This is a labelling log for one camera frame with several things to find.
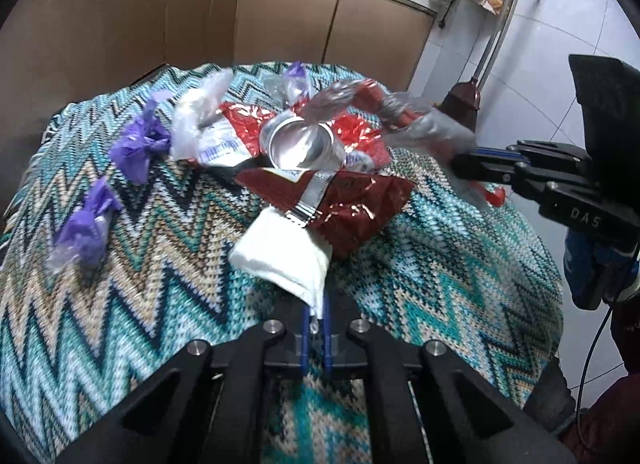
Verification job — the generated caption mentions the brown kitchen cabinet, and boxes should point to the brown kitchen cabinet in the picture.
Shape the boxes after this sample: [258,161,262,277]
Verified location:
[10,0,438,110]

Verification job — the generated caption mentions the maroon broom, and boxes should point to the maroon broom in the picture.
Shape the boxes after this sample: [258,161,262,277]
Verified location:
[439,0,531,131]

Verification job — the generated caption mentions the person's right hand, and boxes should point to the person's right hand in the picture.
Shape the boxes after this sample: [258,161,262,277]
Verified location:
[564,234,640,308]

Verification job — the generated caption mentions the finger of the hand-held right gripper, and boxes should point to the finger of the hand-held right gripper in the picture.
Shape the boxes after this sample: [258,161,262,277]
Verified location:
[475,141,592,183]
[452,153,552,215]

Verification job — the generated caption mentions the white paper tissue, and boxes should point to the white paper tissue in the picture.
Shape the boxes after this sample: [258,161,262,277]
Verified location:
[229,207,333,317]

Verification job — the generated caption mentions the purple plastic wrapper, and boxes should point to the purple plastic wrapper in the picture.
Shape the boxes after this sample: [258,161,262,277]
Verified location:
[265,62,313,108]
[47,177,123,272]
[110,94,173,185]

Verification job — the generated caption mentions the red wrapper in clear plastic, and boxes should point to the red wrapper in clear plastic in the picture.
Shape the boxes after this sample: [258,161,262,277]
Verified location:
[350,79,436,132]

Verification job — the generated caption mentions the open metal can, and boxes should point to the open metal can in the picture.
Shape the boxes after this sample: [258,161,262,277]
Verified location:
[260,112,346,175]

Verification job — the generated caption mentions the whitish clear plastic bag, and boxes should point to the whitish clear plastic bag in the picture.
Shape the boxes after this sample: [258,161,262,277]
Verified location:
[170,69,233,162]

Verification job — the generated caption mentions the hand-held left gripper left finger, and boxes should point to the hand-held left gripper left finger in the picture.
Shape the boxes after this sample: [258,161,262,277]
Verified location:
[52,301,313,464]

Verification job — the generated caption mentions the person's dark maroon clothing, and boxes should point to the person's dark maroon clothing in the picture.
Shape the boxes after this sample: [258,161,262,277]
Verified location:
[562,301,640,464]

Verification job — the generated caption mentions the dark grey cloth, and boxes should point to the dark grey cloth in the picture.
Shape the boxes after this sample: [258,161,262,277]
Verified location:
[522,356,578,437]

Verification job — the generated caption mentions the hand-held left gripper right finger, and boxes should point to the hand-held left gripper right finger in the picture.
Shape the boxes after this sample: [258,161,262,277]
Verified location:
[321,294,577,464]

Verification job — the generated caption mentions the crumpled clear wrapper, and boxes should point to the crumpled clear wrapper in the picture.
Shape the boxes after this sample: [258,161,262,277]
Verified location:
[300,79,371,125]

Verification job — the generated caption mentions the zigzag knitted tablecloth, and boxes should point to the zigzag knitted tablecloth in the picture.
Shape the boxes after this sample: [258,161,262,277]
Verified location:
[0,62,566,464]

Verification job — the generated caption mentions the black cable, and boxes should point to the black cable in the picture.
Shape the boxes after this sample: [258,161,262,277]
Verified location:
[575,294,640,450]

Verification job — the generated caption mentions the red foil snack bag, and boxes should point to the red foil snack bag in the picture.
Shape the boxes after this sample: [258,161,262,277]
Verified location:
[235,164,418,260]

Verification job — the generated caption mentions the metal mesh strap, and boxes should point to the metal mesh strap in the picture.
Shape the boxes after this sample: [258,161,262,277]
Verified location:
[286,169,335,230]

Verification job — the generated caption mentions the red and white wrapper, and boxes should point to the red and white wrapper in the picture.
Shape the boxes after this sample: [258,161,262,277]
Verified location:
[197,102,393,175]

